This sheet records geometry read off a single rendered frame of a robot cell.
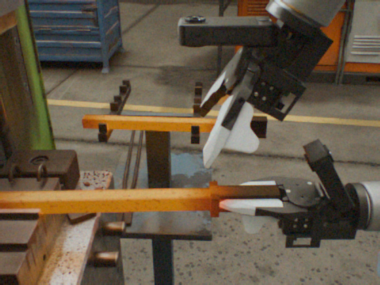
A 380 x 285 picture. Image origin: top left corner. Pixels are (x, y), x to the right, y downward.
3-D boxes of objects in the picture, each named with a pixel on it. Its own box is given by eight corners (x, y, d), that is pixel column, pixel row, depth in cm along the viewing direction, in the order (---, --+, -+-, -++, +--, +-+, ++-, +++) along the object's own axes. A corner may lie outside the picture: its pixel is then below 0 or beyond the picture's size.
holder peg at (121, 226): (126, 229, 77) (125, 218, 76) (125, 239, 75) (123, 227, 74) (105, 229, 77) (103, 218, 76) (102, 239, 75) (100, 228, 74)
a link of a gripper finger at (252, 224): (220, 241, 61) (281, 238, 61) (221, 210, 58) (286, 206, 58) (218, 227, 63) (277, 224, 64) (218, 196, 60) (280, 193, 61)
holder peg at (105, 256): (121, 259, 71) (119, 247, 69) (118, 271, 68) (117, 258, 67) (97, 259, 70) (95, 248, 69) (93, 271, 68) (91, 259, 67)
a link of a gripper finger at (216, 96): (227, 129, 64) (259, 105, 56) (195, 113, 63) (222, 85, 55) (232, 113, 65) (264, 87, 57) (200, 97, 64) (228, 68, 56)
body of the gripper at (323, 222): (281, 249, 61) (361, 248, 61) (286, 203, 57) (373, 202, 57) (271, 216, 68) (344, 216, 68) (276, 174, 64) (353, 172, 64)
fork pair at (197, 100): (201, 103, 107) (201, 96, 106) (201, 112, 102) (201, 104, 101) (115, 102, 108) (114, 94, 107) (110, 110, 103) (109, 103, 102)
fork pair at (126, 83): (202, 87, 117) (202, 80, 116) (201, 93, 112) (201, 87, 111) (123, 85, 118) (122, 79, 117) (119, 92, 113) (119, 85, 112)
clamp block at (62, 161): (81, 176, 83) (77, 148, 79) (70, 201, 75) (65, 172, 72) (21, 176, 83) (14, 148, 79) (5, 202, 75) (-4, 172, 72)
